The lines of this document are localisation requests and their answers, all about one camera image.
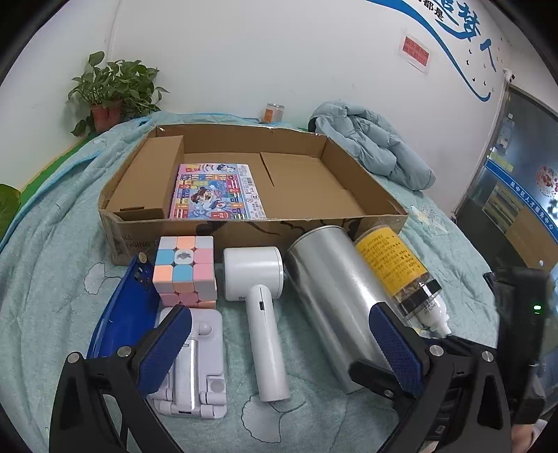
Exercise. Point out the red wall sign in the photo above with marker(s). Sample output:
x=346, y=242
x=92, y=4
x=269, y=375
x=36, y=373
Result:
x=415, y=52

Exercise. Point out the green leaf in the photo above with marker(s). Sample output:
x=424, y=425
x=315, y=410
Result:
x=8, y=209

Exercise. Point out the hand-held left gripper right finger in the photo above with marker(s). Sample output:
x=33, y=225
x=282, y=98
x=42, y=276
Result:
x=396, y=348

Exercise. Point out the silver metal can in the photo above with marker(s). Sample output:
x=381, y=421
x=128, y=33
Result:
x=327, y=287

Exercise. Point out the pastel puzzle cube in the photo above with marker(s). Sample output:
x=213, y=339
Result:
x=183, y=270

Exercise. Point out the glass door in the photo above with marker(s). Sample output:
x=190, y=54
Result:
x=518, y=183

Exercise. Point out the green potted plant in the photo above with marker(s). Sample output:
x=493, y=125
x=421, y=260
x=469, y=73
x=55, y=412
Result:
x=115, y=87

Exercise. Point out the white security camera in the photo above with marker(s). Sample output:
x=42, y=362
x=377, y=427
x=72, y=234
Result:
x=508, y=75

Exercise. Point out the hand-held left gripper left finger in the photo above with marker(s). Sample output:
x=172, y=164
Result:
x=168, y=344

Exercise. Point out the light green quilted blanket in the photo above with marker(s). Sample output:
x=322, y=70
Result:
x=56, y=244

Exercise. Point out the blue hole punch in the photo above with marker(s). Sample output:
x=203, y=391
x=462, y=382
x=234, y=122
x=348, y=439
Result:
x=113, y=313

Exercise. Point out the cardboard box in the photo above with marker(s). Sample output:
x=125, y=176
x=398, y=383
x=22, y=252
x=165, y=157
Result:
x=305, y=178

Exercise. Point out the colourful puzzle box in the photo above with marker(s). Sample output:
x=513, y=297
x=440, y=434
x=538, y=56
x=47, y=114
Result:
x=218, y=191

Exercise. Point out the light blue puffer jacket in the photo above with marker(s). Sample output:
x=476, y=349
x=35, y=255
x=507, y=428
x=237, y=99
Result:
x=370, y=139

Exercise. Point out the green mat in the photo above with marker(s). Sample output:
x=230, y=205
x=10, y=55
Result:
x=48, y=167

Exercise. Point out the blue wall decal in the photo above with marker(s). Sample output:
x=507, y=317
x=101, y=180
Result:
x=462, y=26

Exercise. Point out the white folding phone stand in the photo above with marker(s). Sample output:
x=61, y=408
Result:
x=209, y=348

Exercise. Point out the yellow label bottle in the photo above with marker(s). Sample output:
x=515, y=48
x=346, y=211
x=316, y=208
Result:
x=392, y=261

